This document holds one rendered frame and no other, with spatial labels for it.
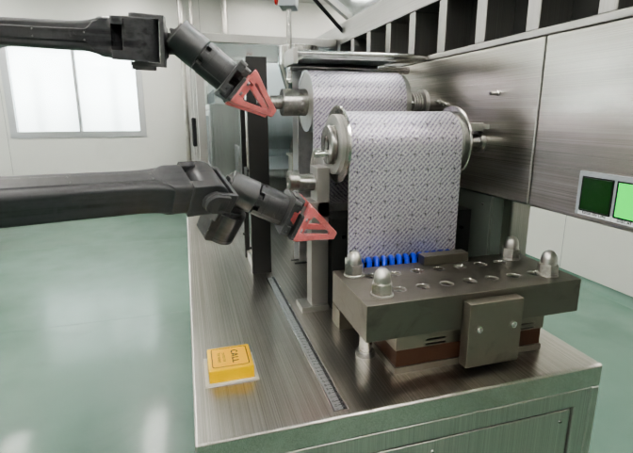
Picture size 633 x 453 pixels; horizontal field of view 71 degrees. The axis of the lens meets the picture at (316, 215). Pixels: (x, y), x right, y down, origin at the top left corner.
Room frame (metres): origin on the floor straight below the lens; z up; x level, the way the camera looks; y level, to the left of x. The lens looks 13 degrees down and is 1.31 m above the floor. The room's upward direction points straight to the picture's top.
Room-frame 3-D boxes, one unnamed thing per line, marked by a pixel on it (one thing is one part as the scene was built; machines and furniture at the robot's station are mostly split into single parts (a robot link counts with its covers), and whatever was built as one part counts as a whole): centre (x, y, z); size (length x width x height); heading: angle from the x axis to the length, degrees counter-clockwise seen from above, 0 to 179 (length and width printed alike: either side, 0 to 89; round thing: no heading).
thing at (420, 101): (1.19, -0.25, 1.34); 0.07 x 0.07 x 0.07; 16
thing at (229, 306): (1.78, 0.19, 0.88); 2.52 x 0.66 x 0.04; 16
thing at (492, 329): (0.65, -0.28, 0.97); 0.10 x 0.03 x 0.11; 106
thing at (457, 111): (0.94, -0.28, 1.25); 0.15 x 0.01 x 0.15; 16
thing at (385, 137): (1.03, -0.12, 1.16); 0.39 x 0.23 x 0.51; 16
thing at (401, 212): (0.84, -0.17, 1.11); 0.23 x 0.01 x 0.18; 106
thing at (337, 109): (0.87, -0.04, 1.25); 0.15 x 0.01 x 0.15; 16
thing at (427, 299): (0.74, -0.24, 1.00); 0.40 x 0.16 x 0.06; 106
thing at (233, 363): (0.65, 0.14, 0.91); 0.07 x 0.07 x 0.02; 16
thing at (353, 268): (0.74, -0.07, 1.05); 0.04 x 0.04 x 0.04
